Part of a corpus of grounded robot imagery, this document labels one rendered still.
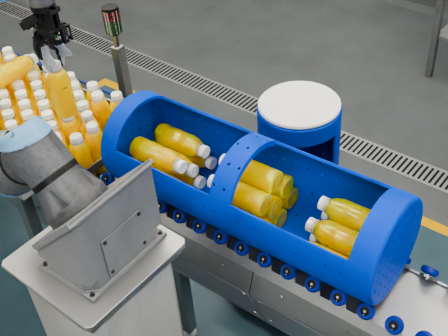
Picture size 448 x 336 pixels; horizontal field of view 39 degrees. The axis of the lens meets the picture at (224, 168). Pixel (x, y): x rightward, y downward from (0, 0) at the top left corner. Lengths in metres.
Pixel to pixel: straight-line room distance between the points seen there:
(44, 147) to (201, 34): 3.47
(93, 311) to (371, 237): 0.63
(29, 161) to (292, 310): 0.80
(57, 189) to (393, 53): 3.42
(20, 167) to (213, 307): 1.60
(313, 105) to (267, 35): 2.62
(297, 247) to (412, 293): 0.35
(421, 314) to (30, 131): 1.03
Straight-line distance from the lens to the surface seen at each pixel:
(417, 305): 1.70
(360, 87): 4.14
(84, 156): 2.05
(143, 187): 1.40
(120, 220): 1.39
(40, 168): 1.40
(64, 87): 1.98
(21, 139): 1.40
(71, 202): 1.38
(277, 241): 1.56
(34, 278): 1.54
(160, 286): 1.57
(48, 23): 1.86
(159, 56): 4.57
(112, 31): 2.38
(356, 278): 1.49
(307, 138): 2.06
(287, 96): 2.18
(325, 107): 2.13
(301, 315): 1.74
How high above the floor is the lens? 2.25
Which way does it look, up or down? 40 degrees down
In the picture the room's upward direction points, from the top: 5 degrees counter-clockwise
